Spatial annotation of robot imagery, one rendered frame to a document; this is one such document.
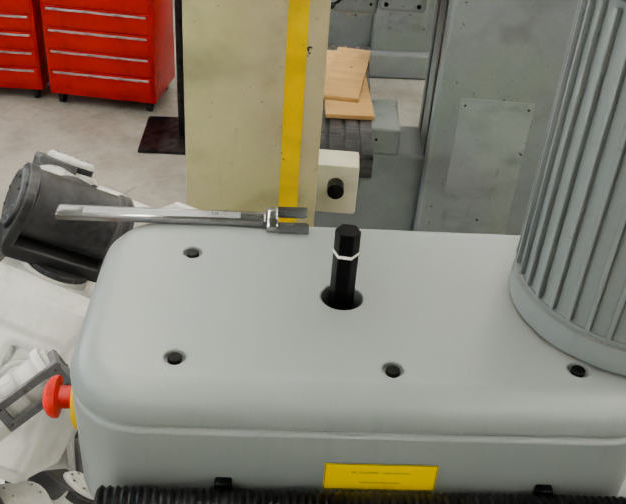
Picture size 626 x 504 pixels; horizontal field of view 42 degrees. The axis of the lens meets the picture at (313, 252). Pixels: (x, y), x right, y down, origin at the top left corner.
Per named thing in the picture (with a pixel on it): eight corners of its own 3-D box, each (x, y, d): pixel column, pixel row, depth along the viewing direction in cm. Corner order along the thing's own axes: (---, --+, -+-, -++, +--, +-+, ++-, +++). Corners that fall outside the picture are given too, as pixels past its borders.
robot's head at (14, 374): (-37, 393, 98) (-49, 408, 90) (34, 342, 100) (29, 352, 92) (-3, 435, 99) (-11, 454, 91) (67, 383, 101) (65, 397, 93)
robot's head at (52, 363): (-18, 377, 96) (-17, 401, 89) (43, 333, 98) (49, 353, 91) (15, 415, 98) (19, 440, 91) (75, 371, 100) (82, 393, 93)
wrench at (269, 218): (52, 225, 77) (51, 218, 76) (62, 204, 80) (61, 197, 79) (308, 234, 78) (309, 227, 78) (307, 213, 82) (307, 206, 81)
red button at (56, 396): (41, 426, 75) (36, 395, 73) (52, 396, 79) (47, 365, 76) (77, 427, 76) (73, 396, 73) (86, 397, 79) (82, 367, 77)
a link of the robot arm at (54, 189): (3, 219, 112) (20, 240, 100) (26, 159, 111) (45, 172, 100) (83, 244, 118) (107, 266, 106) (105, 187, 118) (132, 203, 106)
